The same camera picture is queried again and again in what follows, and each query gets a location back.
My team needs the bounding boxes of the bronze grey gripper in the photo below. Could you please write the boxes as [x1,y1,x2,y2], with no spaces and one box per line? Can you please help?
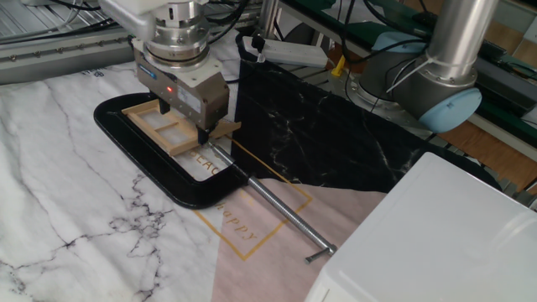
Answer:
[132,38,231,146]

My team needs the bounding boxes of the small wooden sliding window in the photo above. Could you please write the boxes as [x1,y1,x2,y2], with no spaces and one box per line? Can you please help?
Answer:
[120,98,242,157]

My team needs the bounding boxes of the black power plug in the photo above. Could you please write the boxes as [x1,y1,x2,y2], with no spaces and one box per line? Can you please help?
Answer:
[250,34,267,64]

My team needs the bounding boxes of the marble pattern table cloth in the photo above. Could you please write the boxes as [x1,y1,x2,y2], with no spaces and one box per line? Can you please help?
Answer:
[0,29,503,302]

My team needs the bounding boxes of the white power strip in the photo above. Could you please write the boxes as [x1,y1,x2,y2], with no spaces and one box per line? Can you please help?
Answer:
[242,35,330,70]

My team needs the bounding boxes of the yellow plastic clip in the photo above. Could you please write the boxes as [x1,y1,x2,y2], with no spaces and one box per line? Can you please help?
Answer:
[330,54,347,78]

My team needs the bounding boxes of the white zip tie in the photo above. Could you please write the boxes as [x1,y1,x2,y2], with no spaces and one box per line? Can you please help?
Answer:
[385,56,437,94]

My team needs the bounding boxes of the dark grey flat case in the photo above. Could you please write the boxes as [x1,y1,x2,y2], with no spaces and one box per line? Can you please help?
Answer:
[477,62,537,118]

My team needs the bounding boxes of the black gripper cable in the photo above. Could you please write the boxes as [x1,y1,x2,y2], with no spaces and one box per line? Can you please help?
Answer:
[207,0,253,45]

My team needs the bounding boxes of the black cable bundle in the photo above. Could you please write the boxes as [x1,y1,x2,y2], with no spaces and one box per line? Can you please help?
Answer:
[0,0,123,45]

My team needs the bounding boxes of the aluminium upright post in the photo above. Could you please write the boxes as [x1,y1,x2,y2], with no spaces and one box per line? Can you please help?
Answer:
[258,0,281,39]

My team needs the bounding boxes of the aluminium rail profile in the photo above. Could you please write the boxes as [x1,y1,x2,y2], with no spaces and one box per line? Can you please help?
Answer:
[0,33,140,86]

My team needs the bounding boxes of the black arm base cables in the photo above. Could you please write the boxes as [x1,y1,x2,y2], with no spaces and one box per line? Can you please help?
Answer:
[337,0,429,106]

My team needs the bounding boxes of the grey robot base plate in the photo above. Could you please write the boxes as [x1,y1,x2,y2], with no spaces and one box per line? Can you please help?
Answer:
[326,69,440,140]

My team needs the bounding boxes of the white plastic enclosure box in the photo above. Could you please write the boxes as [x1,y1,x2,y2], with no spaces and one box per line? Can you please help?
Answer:
[304,151,537,302]

